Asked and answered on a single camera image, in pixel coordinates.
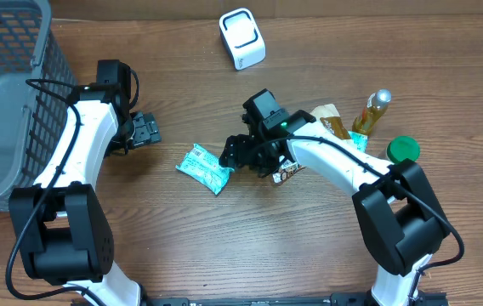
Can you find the teal snack packet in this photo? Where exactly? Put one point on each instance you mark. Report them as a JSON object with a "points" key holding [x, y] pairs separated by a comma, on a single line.
{"points": [[204, 167]]}

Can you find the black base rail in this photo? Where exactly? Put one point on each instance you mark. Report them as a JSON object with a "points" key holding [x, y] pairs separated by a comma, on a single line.
{"points": [[267, 302]]}

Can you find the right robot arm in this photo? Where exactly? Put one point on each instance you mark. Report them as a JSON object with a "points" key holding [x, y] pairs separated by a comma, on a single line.
{"points": [[401, 220]]}

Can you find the teal Kleenex tissue pack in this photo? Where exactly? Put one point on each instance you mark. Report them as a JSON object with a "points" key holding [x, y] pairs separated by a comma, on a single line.
{"points": [[360, 140]]}

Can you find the grey plastic mesh basket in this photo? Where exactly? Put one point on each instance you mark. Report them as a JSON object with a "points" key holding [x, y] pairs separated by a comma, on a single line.
{"points": [[34, 76]]}

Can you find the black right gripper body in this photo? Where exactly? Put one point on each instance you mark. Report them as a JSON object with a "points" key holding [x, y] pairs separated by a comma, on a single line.
{"points": [[243, 149]]}

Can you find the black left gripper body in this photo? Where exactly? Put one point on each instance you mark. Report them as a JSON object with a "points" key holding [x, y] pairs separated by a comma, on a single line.
{"points": [[140, 132]]}

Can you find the white barcode scanner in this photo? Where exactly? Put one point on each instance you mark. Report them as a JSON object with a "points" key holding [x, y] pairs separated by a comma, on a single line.
{"points": [[242, 38]]}

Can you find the green lid white jar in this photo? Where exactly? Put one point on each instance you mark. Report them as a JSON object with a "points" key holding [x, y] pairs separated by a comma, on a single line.
{"points": [[401, 148]]}

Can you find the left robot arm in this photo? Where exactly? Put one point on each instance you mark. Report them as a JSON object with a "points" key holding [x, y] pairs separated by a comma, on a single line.
{"points": [[63, 240]]}

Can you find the yellow dish soap bottle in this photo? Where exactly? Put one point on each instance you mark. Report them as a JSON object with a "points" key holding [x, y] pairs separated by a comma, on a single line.
{"points": [[376, 106]]}

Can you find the brown Pantene sachet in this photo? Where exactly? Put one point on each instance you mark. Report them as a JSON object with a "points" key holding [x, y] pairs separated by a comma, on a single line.
{"points": [[330, 118]]}

